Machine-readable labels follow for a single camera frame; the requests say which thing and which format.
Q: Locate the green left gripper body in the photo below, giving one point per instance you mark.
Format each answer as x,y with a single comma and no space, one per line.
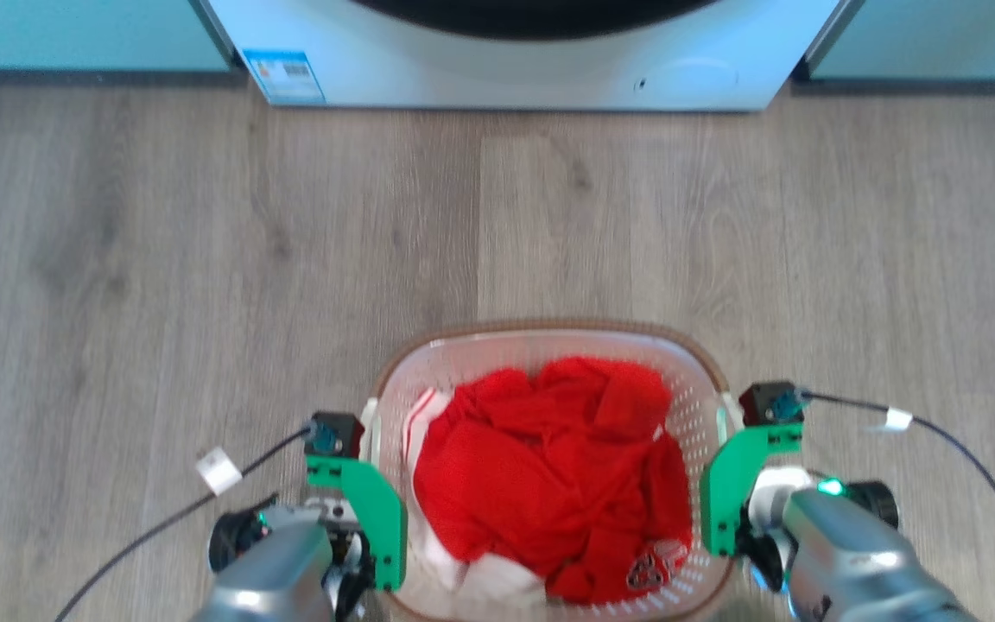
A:
381,518

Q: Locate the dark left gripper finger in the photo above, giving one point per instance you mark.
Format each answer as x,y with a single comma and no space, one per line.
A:
355,574

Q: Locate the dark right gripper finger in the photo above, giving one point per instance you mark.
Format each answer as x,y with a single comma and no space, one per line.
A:
761,553

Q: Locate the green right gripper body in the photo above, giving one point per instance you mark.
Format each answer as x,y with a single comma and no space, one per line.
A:
726,484

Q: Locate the white perforated laundry basket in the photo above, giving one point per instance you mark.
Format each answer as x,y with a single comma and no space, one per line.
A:
687,415

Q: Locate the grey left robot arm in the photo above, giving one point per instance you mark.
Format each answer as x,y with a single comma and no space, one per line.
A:
277,570

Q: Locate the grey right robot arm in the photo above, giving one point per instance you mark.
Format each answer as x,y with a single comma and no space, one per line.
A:
860,561

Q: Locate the white garment with red stripes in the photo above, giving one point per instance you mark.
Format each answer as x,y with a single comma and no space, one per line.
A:
497,583

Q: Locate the blue energy label sticker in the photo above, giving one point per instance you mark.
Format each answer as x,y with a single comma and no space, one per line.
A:
284,76

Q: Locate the white washing machine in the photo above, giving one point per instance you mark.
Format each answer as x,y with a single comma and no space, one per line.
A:
532,73

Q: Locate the light blue cabinet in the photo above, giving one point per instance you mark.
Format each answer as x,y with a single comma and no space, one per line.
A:
938,34
74,30

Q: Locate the dark round washer door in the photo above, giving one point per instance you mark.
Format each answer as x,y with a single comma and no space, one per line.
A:
532,17

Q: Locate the dark right wrist camera box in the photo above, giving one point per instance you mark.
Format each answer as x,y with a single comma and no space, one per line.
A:
772,403

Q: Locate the dark wrist camera box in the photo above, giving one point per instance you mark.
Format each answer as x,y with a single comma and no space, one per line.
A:
335,434
772,403

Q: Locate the dark left wrist camera box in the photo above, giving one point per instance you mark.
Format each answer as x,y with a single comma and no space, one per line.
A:
335,434

